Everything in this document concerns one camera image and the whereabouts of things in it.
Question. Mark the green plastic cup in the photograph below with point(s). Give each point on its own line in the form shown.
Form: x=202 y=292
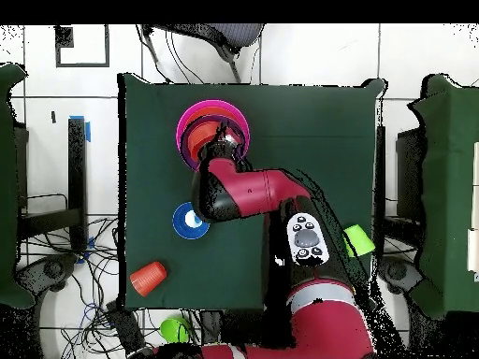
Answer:
x=172 y=329
x=361 y=239

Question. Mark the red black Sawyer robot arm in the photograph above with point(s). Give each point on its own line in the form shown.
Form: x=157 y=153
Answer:
x=254 y=187

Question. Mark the black floor box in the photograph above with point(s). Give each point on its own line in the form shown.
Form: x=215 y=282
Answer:
x=125 y=329

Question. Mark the blue plastic bowl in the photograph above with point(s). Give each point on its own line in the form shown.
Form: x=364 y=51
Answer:
x=183 y=228

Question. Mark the large pink plastic bowl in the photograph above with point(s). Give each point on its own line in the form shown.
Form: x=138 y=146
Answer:
x=194 y=108

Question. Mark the large orange plastic bowl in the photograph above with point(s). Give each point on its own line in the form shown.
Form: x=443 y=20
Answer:
x=224 y=112

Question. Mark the dark green table cloth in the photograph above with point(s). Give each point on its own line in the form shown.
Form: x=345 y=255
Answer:
x=318 y=119

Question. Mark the orange plastic cup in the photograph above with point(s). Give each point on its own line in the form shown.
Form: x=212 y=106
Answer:
x=148 y=278

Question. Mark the dark green side cloth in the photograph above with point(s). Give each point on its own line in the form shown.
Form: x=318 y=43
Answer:
x=7 y=187
x=449 y=187

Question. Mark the grey office chair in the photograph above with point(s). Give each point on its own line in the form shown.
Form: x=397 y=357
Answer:
x=232 y=35

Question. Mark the black metal post frame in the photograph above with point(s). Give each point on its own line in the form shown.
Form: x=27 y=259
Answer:
x=77 y=168

